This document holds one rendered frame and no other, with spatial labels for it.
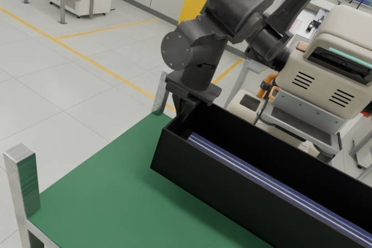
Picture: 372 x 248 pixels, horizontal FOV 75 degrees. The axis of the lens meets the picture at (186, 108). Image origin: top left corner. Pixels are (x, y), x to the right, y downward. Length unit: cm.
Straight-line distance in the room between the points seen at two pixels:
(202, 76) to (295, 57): 46
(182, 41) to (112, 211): 35
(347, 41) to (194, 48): 52
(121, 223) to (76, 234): 8
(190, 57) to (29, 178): 31
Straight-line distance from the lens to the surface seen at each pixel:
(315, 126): 91
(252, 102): 136
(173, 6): 492
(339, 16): 82
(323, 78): 86
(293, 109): 89
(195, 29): 36
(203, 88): 45
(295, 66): 85
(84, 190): 55
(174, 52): 37
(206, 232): 56
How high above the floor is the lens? 141
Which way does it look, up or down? 34 degrees down
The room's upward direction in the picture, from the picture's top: 20 degrees clockwise
